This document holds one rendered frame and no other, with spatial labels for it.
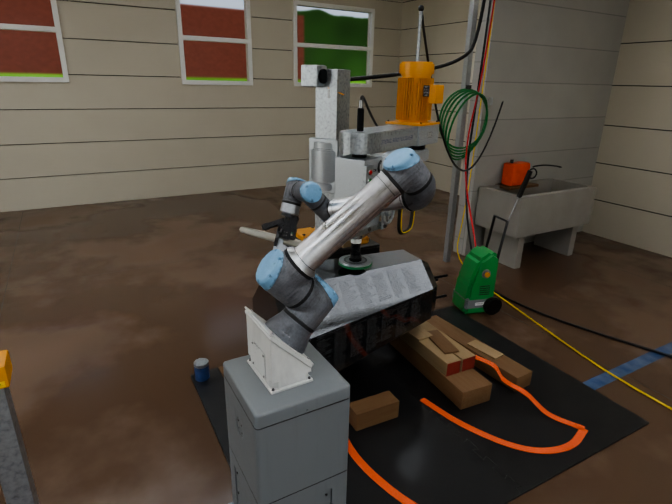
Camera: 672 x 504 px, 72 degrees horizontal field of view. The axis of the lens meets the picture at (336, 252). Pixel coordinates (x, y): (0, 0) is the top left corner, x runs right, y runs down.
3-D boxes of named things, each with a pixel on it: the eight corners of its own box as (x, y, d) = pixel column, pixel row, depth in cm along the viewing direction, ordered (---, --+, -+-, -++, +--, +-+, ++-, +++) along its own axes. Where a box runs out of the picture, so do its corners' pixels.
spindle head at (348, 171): (364, 216, 322) (367, 150, 306) (392, 222, 309) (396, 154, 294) (333, 228, 294) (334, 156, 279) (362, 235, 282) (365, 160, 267)
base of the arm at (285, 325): (310, 360, 183) (326, 340, 184) (279, 339, 171) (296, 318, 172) (287, 337, 197) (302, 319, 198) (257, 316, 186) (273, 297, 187)
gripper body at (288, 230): (291, 241, 216) (297, 216, 215) (273, 237, 216) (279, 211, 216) (294, 241, 223) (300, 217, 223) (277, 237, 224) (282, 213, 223)
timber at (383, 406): (356, 431, 277) (356, 415, 273) (346, 419, 287) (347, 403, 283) (398, 417, 290) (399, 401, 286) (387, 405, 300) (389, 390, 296)
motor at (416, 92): (404, 121, 344) (408, 63, 330) (443, 124, 326) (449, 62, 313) (385, 123, 322) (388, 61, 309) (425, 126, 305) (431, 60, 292)
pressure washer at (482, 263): (480, 298, 458) (492, 212, 428) (501, 314, 426) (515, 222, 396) (448, 301, 449) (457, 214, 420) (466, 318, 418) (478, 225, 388)
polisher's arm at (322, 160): (301, 179, 365) (301, 147, 357) (324, 173, 393) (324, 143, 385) (388, 191, 331) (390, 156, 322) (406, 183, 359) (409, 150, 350)
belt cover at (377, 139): (406, 144, 351) (408, 121, 345) (437, 147, 337) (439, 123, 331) (329, 158, 278) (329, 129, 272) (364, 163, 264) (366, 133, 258)
